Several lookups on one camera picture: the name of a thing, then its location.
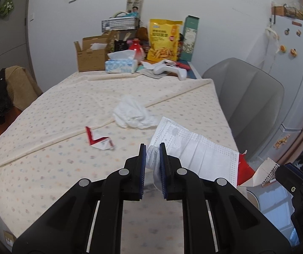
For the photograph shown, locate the pale green leaflet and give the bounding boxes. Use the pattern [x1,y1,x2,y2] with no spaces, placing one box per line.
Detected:
[136,66,168,79]

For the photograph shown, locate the brown chair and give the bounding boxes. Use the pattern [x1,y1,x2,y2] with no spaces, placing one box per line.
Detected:
[5,65,43,112]

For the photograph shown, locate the black wire basket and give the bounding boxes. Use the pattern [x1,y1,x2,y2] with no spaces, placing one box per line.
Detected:
[284,4,303,19]

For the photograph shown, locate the red floral tin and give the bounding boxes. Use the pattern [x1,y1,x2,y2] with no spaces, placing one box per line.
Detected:
[178,33,185,59]

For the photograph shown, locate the tall green box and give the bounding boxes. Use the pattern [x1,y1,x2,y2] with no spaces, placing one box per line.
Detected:
[179,15,200,62]

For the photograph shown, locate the grey chair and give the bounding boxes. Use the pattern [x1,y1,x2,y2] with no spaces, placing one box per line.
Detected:
[202,58,285,162]

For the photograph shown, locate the red white wrapper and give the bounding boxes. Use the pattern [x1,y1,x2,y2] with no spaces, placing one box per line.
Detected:
[85,126,115,151]

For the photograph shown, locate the blue tissue box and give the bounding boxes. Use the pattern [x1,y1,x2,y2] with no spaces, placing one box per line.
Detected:
[105,50,139,74]

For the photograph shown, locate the white refrigerator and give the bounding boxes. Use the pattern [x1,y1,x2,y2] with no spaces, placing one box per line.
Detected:
[255,16,303,162]

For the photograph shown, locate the white face mask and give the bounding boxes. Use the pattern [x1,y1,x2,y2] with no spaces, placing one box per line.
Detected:
[146,116,240,191]

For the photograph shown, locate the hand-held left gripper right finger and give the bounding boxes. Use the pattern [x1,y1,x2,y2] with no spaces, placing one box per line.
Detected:
[159,142,292,254]

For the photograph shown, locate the white tissue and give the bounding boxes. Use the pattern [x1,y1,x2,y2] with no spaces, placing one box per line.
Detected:
[113,94,159,129]

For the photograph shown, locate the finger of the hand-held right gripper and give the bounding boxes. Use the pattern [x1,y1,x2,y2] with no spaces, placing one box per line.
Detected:
[275,165,303,205]
[284,162,303,189]

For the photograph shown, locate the wooden box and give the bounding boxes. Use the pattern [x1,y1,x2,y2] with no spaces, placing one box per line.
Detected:
[271,5,285,16]

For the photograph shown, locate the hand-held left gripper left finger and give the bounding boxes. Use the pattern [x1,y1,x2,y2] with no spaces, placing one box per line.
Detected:
[12,143,148,254]

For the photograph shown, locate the black wire mesh rack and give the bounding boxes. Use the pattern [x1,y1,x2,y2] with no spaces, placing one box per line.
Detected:
[101,17,141,32]

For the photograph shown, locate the dotted cream tablecloth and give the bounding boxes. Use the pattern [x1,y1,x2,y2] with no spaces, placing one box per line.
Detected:
[0,78,238,254]

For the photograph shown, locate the black pen holder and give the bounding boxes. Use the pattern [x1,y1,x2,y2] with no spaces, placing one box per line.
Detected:
[114,39,128,52]

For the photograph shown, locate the open cardboard box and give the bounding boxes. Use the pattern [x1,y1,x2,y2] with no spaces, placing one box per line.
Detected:
[74,30,117,72]

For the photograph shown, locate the yellow gecko magnet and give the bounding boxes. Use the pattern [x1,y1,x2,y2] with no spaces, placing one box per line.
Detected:
[273,134,291,149]

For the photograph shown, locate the white game controller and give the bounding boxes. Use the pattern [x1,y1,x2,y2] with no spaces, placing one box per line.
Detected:
[140,59,188,81]

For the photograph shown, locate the red vase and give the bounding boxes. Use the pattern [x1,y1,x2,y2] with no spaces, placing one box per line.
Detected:
[128,39,146,60]

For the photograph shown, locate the white hanging bag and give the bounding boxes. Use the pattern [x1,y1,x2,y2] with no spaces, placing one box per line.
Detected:
[264,26,279,70]

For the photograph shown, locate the brown plush toy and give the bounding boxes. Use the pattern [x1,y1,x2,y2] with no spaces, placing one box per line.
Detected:
[136,27,149,41]

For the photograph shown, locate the blue table mat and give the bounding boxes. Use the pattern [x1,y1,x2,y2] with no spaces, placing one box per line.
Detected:
[186,62,202,80]

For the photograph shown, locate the yellow snack bag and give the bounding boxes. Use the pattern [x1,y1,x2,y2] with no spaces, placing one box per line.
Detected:
[146,18,184,62]

